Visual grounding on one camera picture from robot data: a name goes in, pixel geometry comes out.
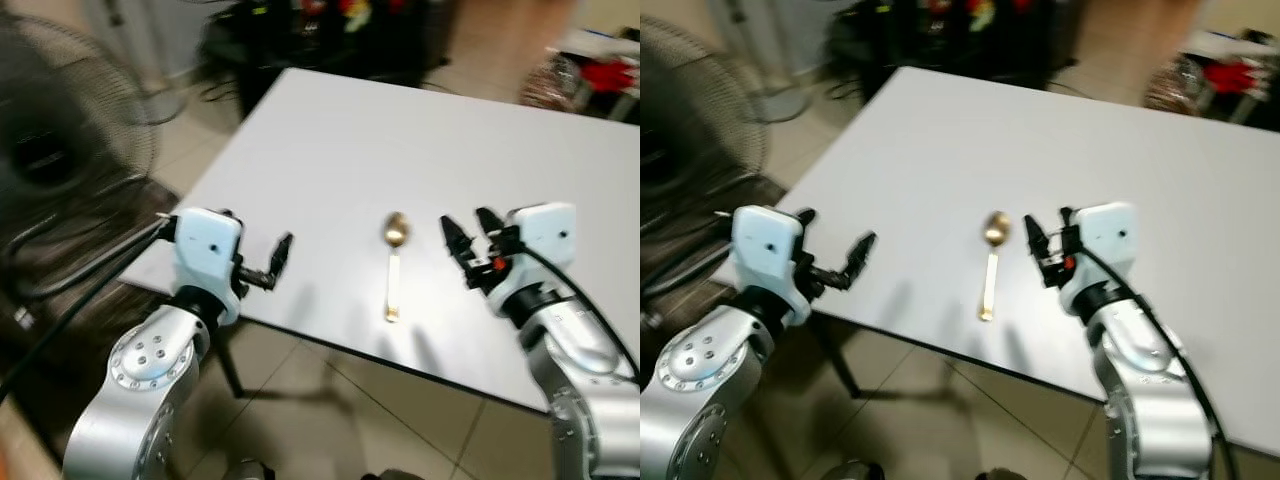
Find black standing fan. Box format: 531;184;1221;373
640;15;773;301
0;12;161;311

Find brown wicker basket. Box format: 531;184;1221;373
518;48;589;111
1143;55;1209;118

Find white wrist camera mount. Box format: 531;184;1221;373
1058;202;1140;306
173;207;245;327
488;202;579;306
730;205;807;327

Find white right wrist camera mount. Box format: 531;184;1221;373
488;202;579;306
1058;202;1140;306

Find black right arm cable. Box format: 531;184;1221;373
510;240;641;386
1075;240;1233;480

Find red bag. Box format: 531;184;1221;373
582;57;639;94
1204;60;1261;97

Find black table leg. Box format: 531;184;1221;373
815;315;863;399
212;322;246;399

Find black cluttered shelf cart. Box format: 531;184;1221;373
198;0;459;99
828;0;1076;99

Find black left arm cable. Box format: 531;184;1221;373
0;215;179;401

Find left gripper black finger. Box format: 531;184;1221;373
845;232;879;289
267;232;295;284

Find gold metal spoon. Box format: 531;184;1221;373
977;210;1013;323
382;211;413;324

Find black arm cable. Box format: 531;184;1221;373
0;215;179;401
510;240;641;386
1075;240;1233;480

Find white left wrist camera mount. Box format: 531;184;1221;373
173;207;245;327
730;205;807;327

